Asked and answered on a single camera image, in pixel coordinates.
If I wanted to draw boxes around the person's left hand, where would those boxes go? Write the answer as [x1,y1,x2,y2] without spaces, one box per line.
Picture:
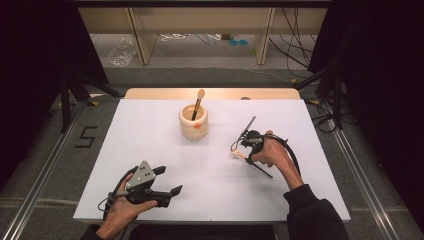
[96,173,158,239]

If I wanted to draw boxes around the clear plastic bag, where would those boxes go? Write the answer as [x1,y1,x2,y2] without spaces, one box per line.
[106,37,138,68]

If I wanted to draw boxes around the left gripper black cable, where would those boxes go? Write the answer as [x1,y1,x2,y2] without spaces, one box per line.
[97,165,139,219]

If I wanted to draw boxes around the wooden spoon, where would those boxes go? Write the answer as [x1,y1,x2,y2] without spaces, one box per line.
[190,88,206,122]

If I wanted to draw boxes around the wooden shelf unit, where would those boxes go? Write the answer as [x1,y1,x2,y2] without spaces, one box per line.
[78,7,329,66]

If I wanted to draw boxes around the wooden table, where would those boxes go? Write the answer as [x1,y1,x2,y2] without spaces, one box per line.
[124,87,302,101]

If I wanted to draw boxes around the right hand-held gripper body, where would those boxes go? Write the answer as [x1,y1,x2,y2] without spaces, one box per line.
[238,115,268,156]

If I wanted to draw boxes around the small makeup brush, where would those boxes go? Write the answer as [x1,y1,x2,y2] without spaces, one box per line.
[231,148,274,180]

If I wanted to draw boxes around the white table sheet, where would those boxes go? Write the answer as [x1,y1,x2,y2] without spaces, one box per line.
[73,98,351,223]

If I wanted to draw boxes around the black metal stand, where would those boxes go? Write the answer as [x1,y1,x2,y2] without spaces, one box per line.
[59,71,121,134]
[293,49,344,131]

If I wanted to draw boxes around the aluminium rail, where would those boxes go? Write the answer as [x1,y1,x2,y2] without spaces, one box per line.
[0,99,88,240]
[328,116,401,240]

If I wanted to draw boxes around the cream ringed cup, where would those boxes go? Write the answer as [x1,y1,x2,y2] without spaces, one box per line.
[178,103,210,141]

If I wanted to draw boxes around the person's right hand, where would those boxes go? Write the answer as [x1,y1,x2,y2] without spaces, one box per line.
[250,129,305,191]

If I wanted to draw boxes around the clear plastic packet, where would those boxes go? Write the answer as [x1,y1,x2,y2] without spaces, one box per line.
[196,33,223,45]

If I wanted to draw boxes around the black curtain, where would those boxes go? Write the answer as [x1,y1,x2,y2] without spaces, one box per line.
[308,0,424,231]
[0,0,109,191]

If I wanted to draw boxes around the black floor cables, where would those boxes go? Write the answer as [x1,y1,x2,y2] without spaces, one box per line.
[313,99,344,133]

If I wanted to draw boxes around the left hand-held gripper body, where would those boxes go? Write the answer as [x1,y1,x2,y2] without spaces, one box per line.
[124,160,173,208]

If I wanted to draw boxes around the hanging black cables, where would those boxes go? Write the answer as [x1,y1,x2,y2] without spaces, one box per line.
[268,7,318,69]

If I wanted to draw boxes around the white cable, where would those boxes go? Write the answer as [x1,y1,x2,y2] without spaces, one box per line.
[159,32,188,43]

